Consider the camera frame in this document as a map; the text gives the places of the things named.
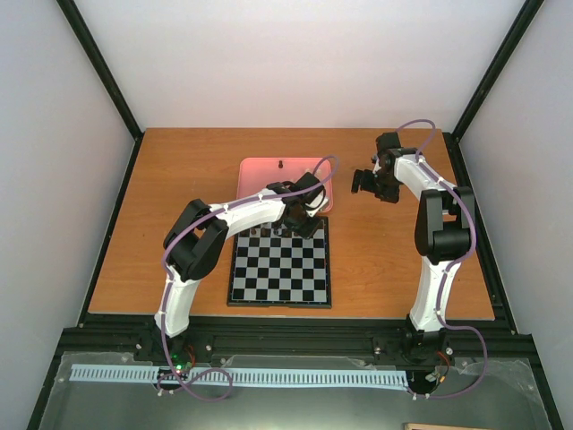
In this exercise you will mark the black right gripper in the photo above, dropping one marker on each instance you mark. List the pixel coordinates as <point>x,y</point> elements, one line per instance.
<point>390,195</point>

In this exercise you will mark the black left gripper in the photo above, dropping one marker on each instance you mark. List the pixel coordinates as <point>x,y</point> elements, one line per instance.
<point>306,233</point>

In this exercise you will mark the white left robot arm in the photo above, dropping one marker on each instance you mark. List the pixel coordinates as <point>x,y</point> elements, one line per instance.
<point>193,246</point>

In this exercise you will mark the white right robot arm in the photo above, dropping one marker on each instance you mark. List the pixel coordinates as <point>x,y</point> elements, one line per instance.
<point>445,232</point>

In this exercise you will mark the black white chess board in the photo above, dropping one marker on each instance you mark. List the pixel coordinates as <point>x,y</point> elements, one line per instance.
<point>284,270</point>

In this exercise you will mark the pink plastic tray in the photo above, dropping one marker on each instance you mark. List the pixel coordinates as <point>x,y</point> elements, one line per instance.
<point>256,173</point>

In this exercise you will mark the light blue cable duct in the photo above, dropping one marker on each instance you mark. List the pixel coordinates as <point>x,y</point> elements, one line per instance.
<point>244,377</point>

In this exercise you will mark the black aluminium frame base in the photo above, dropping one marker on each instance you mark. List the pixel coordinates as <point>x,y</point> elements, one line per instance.
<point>377,341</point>

